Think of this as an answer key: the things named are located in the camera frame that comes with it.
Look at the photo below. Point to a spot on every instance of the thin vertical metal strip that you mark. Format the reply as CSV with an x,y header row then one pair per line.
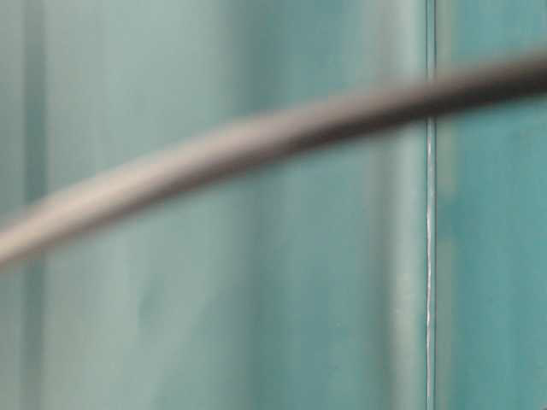
x,y
431,213

